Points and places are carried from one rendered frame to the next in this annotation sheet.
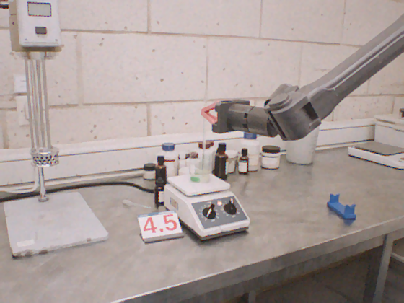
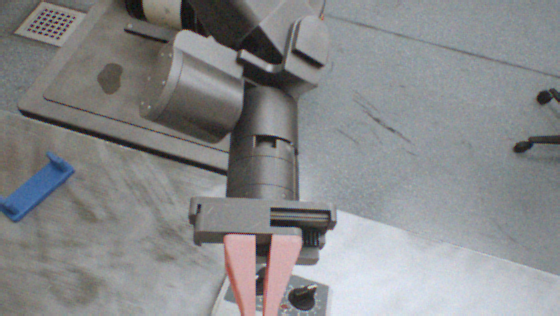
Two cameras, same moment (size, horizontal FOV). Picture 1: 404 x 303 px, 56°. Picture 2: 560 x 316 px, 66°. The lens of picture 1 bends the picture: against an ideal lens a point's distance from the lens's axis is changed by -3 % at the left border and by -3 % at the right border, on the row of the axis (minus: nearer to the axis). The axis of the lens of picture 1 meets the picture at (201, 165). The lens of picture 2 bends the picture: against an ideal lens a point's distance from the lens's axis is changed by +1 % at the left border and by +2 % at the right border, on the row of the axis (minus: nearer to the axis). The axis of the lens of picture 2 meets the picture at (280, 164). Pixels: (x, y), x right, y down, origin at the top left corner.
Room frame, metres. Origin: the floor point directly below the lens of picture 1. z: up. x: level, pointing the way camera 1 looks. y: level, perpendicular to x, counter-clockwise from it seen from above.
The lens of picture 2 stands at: (0.94, 0.01, 1.31)
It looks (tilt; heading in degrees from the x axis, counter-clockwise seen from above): 59 degrees down; 216
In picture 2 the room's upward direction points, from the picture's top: 11 degrees clockwise
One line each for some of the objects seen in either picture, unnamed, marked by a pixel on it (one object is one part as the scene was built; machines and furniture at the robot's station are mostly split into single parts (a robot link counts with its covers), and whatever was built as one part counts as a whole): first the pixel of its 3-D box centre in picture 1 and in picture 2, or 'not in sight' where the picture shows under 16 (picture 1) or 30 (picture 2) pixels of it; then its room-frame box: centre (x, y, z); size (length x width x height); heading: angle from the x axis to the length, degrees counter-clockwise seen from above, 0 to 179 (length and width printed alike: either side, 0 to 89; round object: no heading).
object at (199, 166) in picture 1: (200, 166); not in sight; (0.92, 0.00, 0.87); 0.06 x 0.05 x 0.08; 159
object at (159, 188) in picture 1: (159, 190); not in sight; (0.98, 0.11, 0.78); 0.03 x 0.03 x 0.07
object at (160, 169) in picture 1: (160, 170); not in sight; (1.13, 0.12, 0.79); 0.04 x 0.04 x 0.09
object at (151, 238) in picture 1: (160, 225); not in sight; (0.79, 0.09, 0.77); 0.09 x 0.06 x 0.04; 114
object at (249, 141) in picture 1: (249, 150); not in sight; (1.33, -0.17, 0.81); 0.07 x 0.07 x 0.13
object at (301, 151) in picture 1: (303, 141); not in sight; (1.46, -0.39, 0.82); 0.18 x 0.13 x 0.15; 135
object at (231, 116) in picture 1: (241, 117); (262, 195); (0.83, -0.08, 1.01); 0.10 x 0.07 x 0.07; 135
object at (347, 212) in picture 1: (341, 205); (34, 183); (0.95, -0.38, 0.77); 0.10 x 0.03 x 0.04; 11
